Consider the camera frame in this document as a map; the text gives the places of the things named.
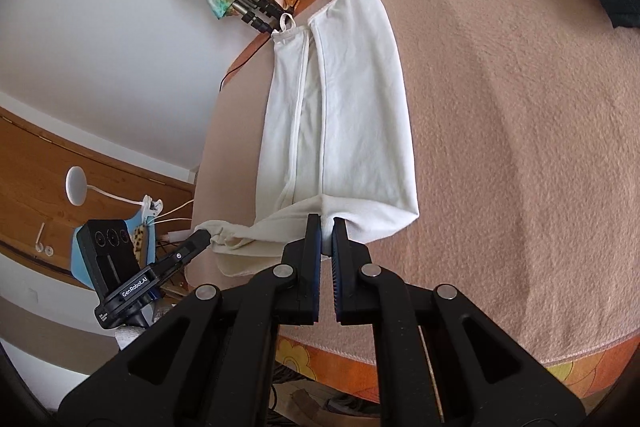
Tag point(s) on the white camisole top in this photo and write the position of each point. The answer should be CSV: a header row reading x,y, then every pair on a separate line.
x,y
336,141

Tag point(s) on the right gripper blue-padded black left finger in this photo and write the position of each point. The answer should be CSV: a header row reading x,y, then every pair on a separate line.
x,y
209,360

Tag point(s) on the wooden furniture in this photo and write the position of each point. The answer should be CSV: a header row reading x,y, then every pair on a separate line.
x,y
51,186

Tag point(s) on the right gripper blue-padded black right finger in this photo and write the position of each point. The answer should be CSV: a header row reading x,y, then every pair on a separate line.
x,y
441,361

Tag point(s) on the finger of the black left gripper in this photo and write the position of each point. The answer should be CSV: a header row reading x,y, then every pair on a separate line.
x,y
194,245

